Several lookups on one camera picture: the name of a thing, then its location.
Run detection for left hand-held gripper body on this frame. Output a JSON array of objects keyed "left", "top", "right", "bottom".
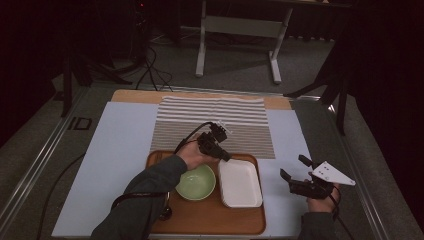
[{"left": 196, "top": 120, "right": 233, "bottom": 159}]

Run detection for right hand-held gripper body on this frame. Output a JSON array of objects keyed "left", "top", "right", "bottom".
[{"left": 287, "top": 160, "right": 357, "bottom": 201}]

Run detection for white square plate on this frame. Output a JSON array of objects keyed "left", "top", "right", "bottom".
[{"left": 218, "top": 158, "right": 264, "bottom": 209}]

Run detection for green bowl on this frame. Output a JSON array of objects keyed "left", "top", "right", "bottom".
[{"left": 175, "top": 163, "right": 217, "bottom": 202}]

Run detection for brown wooden tray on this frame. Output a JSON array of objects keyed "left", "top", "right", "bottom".
[{"left": 145, "top": 150, "right": 267, "bottom": 236}]

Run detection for person's left hand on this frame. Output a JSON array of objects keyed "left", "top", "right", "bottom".
[{"left": 175, "top": 134, "right": 221, "bottom": 171}]

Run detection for person's right hand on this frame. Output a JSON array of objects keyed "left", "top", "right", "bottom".
[{"left": 306, "top": 185, "right": 342, "bottom": 214}]

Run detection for striped placemat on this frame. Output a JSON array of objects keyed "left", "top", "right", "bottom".
[{"left": 149, "top": 95, "right": 276, "bottom": 160}]

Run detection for black metal stand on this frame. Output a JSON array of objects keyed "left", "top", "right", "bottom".
[
  {"left": 59, "top": 49, "right": 134, "bottom": 118},
  {"left": 284, "top": 33, "right": 355, "bottom": 136}
]

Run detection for light blue table mat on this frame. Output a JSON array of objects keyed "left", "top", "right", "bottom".
[{"left": 51, "top": 100, "right": 322, "bottom": 238}]

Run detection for black floor socket box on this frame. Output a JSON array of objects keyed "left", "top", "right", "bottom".
[{"left": 68, "top": 116, "right": 93, "bottom": 132}]

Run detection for dark equipment tower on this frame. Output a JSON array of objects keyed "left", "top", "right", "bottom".
[{"left": 131, "top": 0, "right": 152, "bottom": 65}]

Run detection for metal floor rail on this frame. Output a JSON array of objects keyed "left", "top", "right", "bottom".
[
  {"left": 0, "top": 87, "right": 90, "bottom": 231},
  {"left": 328, "top": 103, "right": 392, "bottom": 240}
]

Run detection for right hand-held gripper cable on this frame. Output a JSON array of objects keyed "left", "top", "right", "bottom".
[{"left": 328, "top": 186, "right": 356, "bottom": 240}]

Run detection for black floor cables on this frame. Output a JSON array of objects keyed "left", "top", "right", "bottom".
[{"left": 134, "top": 45, "right": 174, "bottom": 93}]

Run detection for white table frame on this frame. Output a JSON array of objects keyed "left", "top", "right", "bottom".
[{"left": 195, "top": 0, "right": 352, "bottom": 85}]

